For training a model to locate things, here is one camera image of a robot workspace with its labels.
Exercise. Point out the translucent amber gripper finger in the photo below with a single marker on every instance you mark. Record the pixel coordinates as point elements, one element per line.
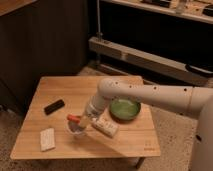
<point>84,121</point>

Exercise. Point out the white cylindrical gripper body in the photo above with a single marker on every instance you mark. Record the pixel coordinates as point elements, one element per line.
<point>90,111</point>

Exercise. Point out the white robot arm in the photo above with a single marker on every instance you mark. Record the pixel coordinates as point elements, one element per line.
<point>195,102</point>

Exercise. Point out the green ceramic bowl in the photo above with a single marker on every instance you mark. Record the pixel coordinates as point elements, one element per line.
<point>124,109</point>

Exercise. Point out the white labelled bottle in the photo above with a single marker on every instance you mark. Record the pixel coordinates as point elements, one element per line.
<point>104,126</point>

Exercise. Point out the black rectangular block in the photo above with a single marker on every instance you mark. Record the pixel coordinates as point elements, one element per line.
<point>54,107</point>

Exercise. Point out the low wooden table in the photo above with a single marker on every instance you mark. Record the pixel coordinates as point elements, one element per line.
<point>135,139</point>

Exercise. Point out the grey metal shelf beam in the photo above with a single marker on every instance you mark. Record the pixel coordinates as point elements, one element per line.
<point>149,61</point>

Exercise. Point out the metal vertical pole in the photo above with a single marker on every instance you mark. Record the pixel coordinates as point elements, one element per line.
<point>99,34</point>

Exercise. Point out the dark wooden cabinet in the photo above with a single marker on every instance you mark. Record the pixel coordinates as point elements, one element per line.
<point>39,38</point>

